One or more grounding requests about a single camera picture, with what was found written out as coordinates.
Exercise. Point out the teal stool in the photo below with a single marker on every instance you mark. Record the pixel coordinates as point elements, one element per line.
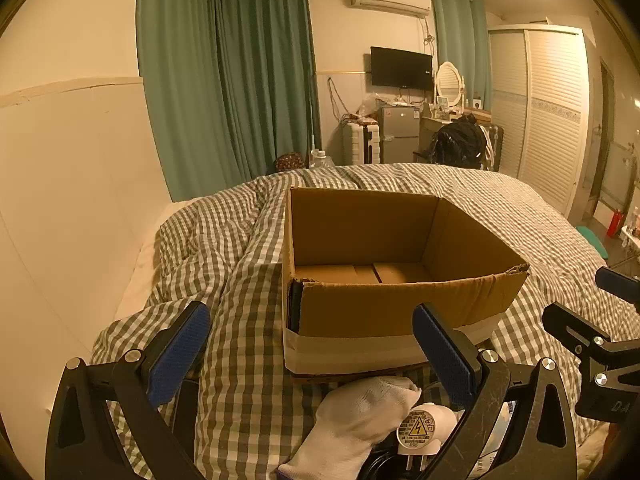
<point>592,240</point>

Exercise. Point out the wide green curtain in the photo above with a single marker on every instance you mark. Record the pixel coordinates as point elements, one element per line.
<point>225,85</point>

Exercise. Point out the white oval mirror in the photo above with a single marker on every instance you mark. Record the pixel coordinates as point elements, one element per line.
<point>448,82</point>

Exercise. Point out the black wall television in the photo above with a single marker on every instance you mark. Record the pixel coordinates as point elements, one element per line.
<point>401,67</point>

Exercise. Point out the long white sock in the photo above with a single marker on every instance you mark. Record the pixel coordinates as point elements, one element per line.
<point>345,425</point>

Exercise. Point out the wooden dressing table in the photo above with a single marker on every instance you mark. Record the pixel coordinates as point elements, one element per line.
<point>430,127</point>

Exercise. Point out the brown patterned cushion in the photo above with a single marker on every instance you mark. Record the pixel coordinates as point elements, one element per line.
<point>290,162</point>

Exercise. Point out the white bed sheet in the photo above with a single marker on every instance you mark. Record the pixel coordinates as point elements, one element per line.
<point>145,270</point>

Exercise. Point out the white louvered wardrobe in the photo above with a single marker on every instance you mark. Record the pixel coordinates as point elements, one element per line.
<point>545,120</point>

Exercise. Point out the red fire extinguisher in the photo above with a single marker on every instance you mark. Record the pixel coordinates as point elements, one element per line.
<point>616,224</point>

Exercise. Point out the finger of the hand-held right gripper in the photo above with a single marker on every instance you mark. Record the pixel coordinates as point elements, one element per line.
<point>620,284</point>
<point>575,325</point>

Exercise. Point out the brown cardboard box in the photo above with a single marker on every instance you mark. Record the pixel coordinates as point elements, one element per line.
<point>400,305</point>

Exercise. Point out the small silver fridge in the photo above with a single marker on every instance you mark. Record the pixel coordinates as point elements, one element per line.
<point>397,132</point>

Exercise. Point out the black backpack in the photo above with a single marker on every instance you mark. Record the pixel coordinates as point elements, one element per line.
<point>457,142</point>

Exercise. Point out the white power plug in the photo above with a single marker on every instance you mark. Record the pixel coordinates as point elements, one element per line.
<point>432,416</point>

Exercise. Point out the narrow green curtain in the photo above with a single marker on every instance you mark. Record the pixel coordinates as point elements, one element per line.
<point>460,45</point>

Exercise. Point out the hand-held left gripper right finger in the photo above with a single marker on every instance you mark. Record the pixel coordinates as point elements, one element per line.
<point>442,355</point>

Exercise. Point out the white ribbed suitcase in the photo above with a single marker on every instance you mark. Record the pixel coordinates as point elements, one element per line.
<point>360,145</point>

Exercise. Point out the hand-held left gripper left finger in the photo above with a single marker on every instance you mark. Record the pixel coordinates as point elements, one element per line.
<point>180,355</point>

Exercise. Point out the grey checkered blanket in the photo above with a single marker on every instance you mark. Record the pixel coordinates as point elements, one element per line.
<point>240,310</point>

